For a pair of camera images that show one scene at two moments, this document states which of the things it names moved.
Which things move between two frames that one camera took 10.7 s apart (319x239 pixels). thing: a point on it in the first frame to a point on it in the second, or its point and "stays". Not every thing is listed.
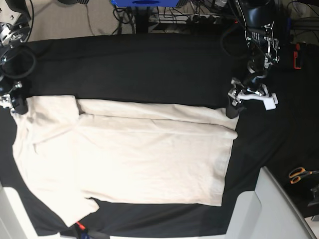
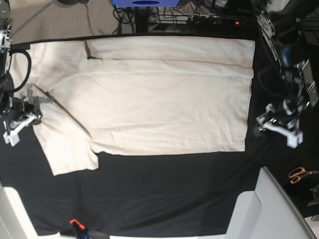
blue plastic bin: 145,3 stays
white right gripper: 236,96 to 264,122
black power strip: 193,20 stays
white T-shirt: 70,151 to 139,95
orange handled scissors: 296,174 stays
